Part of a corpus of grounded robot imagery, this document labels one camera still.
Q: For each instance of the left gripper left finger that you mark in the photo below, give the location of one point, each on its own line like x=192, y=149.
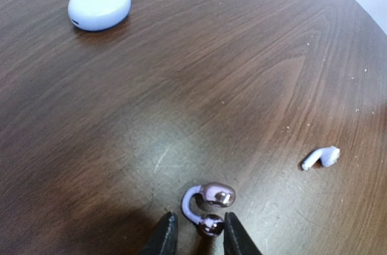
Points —
x=164, y=239

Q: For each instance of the round lilac earbud case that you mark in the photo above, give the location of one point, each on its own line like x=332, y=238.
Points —
x=97, y=15

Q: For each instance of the clip-on purple chrome earbud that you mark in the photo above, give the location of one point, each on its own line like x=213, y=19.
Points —
x=210, y=196

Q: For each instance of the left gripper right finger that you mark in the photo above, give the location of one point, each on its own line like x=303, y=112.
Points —
x=236, y=239

